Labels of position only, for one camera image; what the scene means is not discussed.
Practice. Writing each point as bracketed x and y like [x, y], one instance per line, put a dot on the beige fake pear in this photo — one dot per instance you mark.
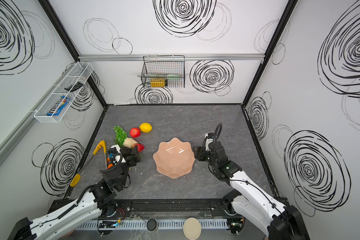
[129, 143]

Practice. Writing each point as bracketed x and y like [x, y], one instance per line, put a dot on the cream round lid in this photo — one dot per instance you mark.
[192, 229]

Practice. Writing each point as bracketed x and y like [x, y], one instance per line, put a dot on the pink scalloped fruit bowl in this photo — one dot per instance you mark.
[174, 158]

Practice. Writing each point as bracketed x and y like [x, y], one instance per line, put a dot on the green fake grapes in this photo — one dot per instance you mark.
[120, 136]

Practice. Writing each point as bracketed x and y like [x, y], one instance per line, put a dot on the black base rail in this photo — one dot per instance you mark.
[202, 207]

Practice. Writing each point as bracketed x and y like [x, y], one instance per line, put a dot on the black round cap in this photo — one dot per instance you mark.
[151, 224]

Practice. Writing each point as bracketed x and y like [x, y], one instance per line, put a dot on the blue candy packet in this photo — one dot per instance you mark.
[59, 106]

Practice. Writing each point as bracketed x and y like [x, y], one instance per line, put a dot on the white cable duct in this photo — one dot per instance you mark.
[132, 225]

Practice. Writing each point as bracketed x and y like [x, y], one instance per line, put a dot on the yellow sponge in basket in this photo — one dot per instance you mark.
[158, 82]

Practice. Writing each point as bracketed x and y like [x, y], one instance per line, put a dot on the black remote control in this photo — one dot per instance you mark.
[74, 87]

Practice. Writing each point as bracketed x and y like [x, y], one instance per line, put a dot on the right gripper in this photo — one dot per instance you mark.
[202, 153]

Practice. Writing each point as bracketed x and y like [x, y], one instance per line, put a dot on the red fake strawberry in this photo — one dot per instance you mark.
[139, 147]

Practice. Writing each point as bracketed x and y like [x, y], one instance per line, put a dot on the yellow kitchen tongs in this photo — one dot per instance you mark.
[77, 177]

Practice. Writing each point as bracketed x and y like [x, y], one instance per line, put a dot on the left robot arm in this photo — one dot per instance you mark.
[94, 201]

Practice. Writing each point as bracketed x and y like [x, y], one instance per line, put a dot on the red fake apple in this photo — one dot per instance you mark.
[135, 132]

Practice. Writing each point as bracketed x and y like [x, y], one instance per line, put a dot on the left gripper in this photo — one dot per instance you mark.
[132, 155]

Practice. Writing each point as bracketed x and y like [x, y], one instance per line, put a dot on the yellow fake lemon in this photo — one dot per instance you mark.
[145, 127]

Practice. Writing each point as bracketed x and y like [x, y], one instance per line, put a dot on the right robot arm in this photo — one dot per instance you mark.
[276, 220]

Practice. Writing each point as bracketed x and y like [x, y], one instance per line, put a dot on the black wire wall basket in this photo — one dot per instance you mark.
[170, 67]

